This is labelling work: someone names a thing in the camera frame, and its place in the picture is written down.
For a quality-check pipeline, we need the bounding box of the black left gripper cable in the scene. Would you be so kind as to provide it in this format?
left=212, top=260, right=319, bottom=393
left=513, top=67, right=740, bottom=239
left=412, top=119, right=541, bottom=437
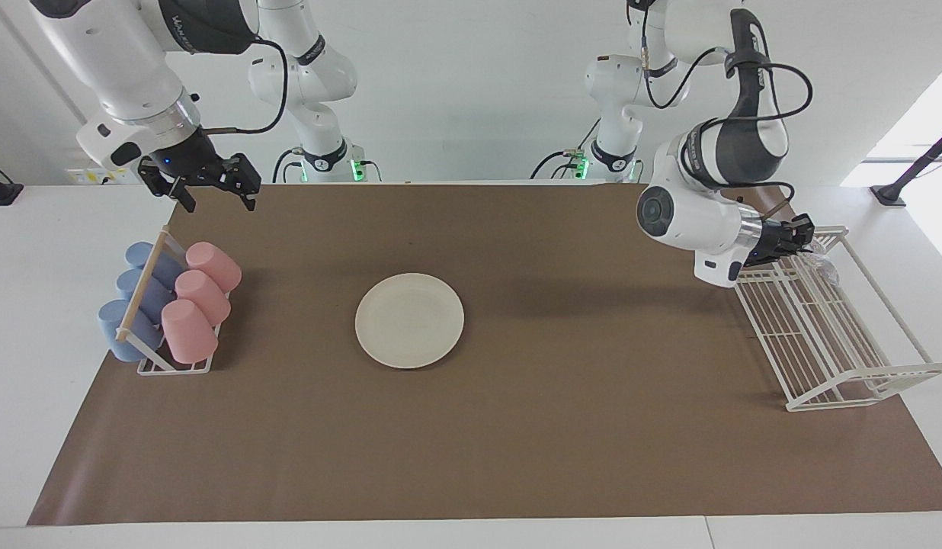
left=642, top=30, right=815, bottom=199

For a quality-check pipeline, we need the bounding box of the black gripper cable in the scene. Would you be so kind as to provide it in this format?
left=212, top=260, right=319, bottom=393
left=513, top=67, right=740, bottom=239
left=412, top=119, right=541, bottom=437
left=642, top=30, right=815, bottom=199
left=200, top=38, right=289, bottom=136

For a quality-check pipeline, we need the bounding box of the round cream plate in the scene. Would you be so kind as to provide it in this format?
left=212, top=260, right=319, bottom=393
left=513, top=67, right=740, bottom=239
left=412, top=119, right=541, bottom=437
left=354, top=272, right=465, bottom=370

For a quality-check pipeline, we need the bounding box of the black base cable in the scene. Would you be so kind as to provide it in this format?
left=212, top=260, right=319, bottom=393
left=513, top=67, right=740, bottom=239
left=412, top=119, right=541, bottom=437
left=271, top=149, right=304, bottom=184
left=530, top=114, right=603, bottom=180

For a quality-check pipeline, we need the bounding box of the black left base cable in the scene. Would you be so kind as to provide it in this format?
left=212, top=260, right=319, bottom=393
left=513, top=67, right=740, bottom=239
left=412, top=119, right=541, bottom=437
left=530, top=114, right=603, bottom=180

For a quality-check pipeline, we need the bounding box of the brown table mat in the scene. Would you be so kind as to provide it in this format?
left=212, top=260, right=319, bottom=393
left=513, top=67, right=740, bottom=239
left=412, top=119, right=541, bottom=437
left=27, top=183, right=942, bottom=527

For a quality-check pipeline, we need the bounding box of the white wire dish rack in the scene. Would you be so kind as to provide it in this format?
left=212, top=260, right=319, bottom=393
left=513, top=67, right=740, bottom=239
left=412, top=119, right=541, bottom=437
left=726, top=225, right=942, bottom=413

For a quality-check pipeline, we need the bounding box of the black right base cable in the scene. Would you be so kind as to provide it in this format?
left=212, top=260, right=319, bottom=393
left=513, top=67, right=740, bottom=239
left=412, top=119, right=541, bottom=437
left=271, top=149, right=304, bottom=184

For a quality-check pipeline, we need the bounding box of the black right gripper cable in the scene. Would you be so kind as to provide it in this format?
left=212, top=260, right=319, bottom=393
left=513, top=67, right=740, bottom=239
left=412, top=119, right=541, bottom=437
left=200, top=38, right=289, bottom=136

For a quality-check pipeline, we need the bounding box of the pink cup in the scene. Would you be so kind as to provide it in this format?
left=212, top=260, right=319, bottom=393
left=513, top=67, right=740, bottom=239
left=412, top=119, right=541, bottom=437
left=175, top=269, right=232, bottom=326
left=185, top=242, right=242, bottom=294
left=161, top=299, right=219, bottom=364

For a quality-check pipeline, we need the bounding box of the blue cup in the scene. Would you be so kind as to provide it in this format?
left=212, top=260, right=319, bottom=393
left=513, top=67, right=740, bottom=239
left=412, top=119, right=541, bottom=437
left=125, top=242, right=186, bottom=291
left=116, top=268, right=175, bottom=325
left=98, top=299, right=163, bottom=362

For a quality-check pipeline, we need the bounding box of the white wall socket box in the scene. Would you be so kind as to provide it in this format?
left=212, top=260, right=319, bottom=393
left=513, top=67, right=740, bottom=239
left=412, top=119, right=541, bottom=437
left=67, top=164, right=148, bottom=186

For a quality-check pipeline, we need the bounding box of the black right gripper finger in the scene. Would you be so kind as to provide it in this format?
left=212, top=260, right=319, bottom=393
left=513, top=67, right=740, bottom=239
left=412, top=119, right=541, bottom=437
left=139, top=159, right=197, bottom=214
left=223, top=152, right=262, bottom=212

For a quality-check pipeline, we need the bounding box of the cup rack with wooden handle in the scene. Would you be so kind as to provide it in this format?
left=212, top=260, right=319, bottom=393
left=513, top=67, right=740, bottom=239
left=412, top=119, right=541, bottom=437
left=114, top=226, right=232, bottom=376

